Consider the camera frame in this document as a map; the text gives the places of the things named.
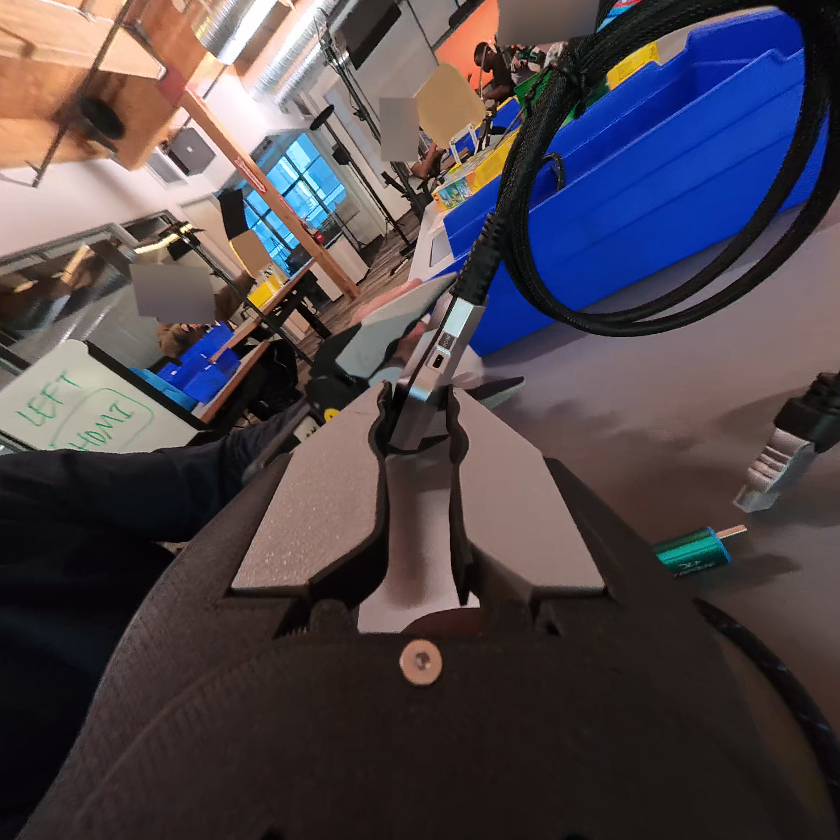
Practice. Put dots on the yellow crate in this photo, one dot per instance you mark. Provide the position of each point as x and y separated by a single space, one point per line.
269 292

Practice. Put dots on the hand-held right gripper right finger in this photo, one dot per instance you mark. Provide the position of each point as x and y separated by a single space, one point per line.
525 518

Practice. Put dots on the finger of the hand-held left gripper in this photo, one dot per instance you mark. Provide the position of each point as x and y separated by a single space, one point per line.
502 392
380 334

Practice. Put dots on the black spotlight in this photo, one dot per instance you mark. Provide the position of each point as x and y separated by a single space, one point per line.
98 121

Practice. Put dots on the dark wall speaker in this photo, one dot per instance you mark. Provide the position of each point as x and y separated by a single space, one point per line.
190 151

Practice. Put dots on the white cabinet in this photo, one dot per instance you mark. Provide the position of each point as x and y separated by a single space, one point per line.
341 266

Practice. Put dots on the blue storage bin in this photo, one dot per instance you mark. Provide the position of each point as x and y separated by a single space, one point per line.
210 384
203 344

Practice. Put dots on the large window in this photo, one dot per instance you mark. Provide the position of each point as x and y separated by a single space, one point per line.
295 190

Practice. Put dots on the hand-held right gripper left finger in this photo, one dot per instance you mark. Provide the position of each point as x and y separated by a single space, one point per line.
308 518

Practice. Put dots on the white sign board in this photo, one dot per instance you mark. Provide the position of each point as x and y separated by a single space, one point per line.
65 407

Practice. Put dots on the wooden post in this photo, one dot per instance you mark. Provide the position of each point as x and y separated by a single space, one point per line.
275 197

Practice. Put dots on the yellow toy box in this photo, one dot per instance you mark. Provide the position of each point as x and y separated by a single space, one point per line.
472 177

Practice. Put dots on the silver air duct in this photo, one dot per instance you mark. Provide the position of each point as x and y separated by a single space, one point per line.
262 46

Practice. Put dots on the white wipes canister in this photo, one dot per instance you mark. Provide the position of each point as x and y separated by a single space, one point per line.
633 65

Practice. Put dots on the orange wall screen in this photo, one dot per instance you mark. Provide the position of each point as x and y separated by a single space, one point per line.
466 33

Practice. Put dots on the blue plastic bin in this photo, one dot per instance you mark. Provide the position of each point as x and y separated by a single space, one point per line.
656 164

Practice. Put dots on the black monitor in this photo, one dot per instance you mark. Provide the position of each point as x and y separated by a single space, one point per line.
371 29

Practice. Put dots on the person's left hand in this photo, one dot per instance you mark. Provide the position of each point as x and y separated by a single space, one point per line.
400 312

